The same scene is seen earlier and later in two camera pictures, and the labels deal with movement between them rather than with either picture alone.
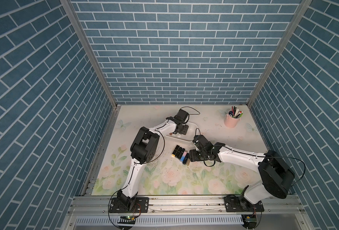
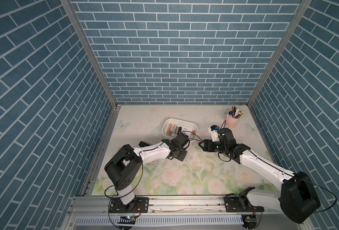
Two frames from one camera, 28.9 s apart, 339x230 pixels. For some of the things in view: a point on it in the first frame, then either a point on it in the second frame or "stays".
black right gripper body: [197, 155] -> [214, 146]
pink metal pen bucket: [230, 121] stays
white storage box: [191, 132] stays
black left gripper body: [183, 129] -> [181, 154]
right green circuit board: [250, 221] stays
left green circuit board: [127, 220] stays
